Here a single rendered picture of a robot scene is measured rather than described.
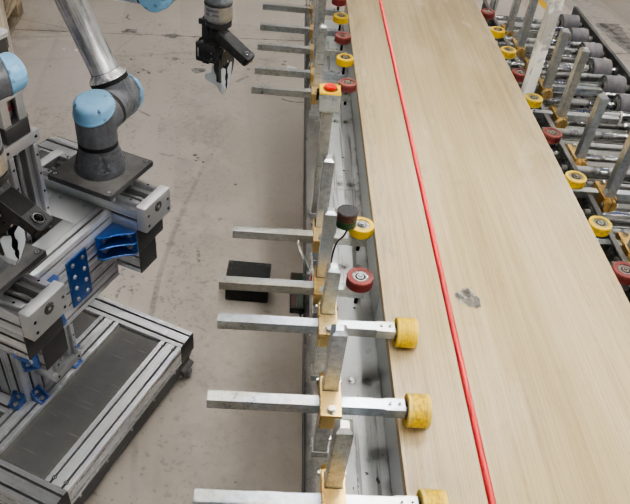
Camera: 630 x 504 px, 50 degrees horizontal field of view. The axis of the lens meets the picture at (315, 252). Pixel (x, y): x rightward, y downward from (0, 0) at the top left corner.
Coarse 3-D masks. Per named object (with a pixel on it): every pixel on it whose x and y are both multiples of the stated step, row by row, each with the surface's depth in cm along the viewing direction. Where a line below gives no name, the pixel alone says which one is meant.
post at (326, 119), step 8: (328, 120) 228; (320, 128) 232; (328, 128) 230; (320, 136) 232; (328, 136) 232; (320, 144) 234; (328, 144) 234; (320, 152) 236; (320, 160) 238; (320, 168) 240; (320, 176) 242; (312, 200) 250; (312, 208) 251; (312, 216) 253
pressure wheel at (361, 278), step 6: (354, 270) 203; (360, 270) 203; (366, 270) 203; (348, 276) 200; (354, 276) 201; (360, 276) 200; (366, 276) 202; (372, 276) 201; (348, 282) 200; (354, 282) 199; (360, 282) 199; (366, 282) 199; (372, 282) 200; (354, 288) 200; (360, 288) 199; (366, 288) 200; (354, 300) 207
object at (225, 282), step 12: (228, 276) 202; (228, 288) 202; (240, 288) 202; (252, 288) 202; (264, 288) 202; (276, 288) 202; (288, 288) 202; (300, 288) 202; (312, 288) 202; (348, 288) 203
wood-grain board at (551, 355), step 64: (384, 0) 377; (448, 0) 387; (384, 64) 315; (448, 64) 321; (384, 128) 270; (448, 128) 275; (512, 128) 280; (384, 192) 236; (448, 192) 240; (512, 192) 244; (384, 256) 210; (448, 256) 213; (512, 256) 216; (576, 256) 219; (384, 320) 191; (512, 320) 194; (576, 320) 196; (448, 384) 174; (512, 384) 176; (576, 384) 178; (448, 448) 159; (512, 448) 161; (576, 448) 163
